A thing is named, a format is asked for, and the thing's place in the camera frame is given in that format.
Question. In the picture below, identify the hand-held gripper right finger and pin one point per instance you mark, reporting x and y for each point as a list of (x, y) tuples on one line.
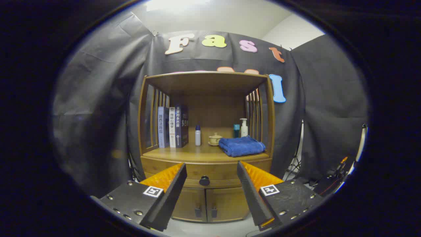
[(251, 197)]

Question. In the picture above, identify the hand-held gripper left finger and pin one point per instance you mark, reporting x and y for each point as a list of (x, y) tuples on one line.
[(171, 197)]

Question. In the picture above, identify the black drawer knob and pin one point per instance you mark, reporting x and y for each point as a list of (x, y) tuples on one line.
[(204, 181)]

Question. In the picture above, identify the wooden drawer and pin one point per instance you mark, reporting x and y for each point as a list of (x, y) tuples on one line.
[(213, 169)]

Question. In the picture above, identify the wooden cabinet door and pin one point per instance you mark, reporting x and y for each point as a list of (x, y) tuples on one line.
[(230, 204), (189, 204)]

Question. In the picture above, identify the wooden countertop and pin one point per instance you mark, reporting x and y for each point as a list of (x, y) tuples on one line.
[(197, 153)]

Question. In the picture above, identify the wooden cabinet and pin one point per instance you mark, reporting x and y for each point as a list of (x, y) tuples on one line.
[(210, 85)]

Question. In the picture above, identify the blue folded towel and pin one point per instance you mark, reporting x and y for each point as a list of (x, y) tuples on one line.
[(241, 146)]

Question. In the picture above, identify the white book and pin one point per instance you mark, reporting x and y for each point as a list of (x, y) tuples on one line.
[(172, 131)]

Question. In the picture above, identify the white bottle with blue cap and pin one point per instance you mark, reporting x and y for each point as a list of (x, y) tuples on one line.
[(198, 136)]

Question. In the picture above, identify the white pump bottle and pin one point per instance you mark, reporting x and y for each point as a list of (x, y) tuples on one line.
[(244, 130)]

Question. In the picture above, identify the teal bottle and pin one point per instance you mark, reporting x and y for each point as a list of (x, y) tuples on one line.
[(236, 131)]

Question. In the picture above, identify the beige lidded teacup with saucer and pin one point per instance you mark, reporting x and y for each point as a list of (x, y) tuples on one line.
[(215, 139)]

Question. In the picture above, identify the pale blue book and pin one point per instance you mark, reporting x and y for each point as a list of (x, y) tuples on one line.
[(161, 128)]

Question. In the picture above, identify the dark blue book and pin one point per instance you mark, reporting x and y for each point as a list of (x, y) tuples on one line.
[(181, 128)]

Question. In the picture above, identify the black device with orange tip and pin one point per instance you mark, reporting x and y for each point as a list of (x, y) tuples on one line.
[(330, 184)]

